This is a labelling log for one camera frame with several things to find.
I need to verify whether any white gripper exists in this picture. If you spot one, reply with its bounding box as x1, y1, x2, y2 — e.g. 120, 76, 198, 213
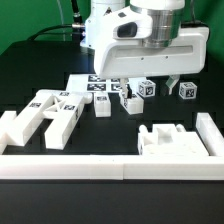
94, 6, 209, 98

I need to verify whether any white chair seat piece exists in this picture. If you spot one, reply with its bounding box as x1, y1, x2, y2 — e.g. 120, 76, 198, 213
137, 124, 209, 157

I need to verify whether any robot base column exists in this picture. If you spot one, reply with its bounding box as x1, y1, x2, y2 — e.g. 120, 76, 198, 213
80, 0, 125, 50

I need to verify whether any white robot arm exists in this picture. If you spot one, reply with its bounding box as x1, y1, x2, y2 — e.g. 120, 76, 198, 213
94, 0, 209, 98

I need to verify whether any white marker cube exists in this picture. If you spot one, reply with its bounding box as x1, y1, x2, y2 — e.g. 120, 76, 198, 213
138, 80, 156, 98
179, 82, 197, 99

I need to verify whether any white marker cube right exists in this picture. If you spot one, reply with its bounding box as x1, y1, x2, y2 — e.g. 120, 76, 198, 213
179, 82, 197, 99

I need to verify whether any white marker sheet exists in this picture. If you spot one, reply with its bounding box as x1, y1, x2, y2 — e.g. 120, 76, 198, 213
65, 73, 148, 95

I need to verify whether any white right side wall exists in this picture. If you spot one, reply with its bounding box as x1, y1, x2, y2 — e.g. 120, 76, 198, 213
196, 113, 224, 157

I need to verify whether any white wall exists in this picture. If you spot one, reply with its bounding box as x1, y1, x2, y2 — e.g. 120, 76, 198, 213
0, 111, 17, 155
196, 113, 224, 157

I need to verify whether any white chair back frame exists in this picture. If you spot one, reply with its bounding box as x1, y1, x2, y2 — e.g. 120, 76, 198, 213
6, 90, 92, 150

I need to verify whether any black cable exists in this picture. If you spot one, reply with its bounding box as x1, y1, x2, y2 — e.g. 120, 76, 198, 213
27, 0, 88, 42

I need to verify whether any white obstacle wall bar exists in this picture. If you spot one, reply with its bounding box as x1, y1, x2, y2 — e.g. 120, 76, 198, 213
0, 155, 224, 180

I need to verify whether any white left side wall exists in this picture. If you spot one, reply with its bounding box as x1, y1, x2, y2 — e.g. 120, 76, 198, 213
0, 111, 17, 155

